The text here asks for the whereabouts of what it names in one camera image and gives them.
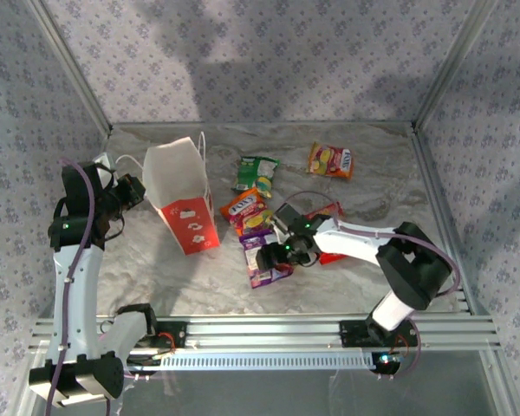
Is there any red fruit snack packet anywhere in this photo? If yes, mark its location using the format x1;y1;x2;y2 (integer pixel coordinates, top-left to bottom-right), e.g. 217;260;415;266
302;200;353;267

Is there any purple snack packet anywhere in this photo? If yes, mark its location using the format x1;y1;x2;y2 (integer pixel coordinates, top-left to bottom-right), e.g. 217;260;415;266
237;228;296;289

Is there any orange Fox's snack packet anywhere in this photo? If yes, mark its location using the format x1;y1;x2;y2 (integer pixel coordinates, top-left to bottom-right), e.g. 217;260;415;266
218;186;276;237

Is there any green snack packet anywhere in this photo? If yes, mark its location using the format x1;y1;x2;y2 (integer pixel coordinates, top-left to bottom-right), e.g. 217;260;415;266
230;154;282;200

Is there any yellow and red Fox's packet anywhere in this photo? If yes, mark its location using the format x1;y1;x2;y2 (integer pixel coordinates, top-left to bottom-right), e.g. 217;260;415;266
306;141;355;181

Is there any red and white paper bag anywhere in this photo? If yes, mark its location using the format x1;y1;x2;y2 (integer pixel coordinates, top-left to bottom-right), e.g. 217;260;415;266
114;132;222;257

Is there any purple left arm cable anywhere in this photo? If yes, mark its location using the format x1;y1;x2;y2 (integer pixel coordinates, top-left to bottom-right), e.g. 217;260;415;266
45;158;97;411

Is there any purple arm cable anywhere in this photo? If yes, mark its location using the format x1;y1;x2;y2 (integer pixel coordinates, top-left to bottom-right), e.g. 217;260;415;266
45;158;97;411
281;190;463;300

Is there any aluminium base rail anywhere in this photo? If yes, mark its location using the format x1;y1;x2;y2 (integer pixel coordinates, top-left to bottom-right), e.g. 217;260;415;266
29;314;503;354

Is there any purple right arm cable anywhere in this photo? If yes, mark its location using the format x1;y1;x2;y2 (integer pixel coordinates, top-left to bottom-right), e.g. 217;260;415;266
281;190;463;300

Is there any white slotted cable duct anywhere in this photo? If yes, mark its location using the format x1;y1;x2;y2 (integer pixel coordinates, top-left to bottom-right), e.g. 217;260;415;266
159;351;374;372

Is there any aluminium frame post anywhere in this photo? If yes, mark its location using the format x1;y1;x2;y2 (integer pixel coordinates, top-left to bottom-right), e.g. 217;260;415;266
23;0;114;134
410;0;500;131

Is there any aluminium side rail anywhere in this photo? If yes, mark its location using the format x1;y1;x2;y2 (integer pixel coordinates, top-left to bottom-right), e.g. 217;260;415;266
409;123;493;317

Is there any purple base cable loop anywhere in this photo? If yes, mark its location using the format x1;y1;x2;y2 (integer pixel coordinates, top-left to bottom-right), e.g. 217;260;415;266
374;318;423;382

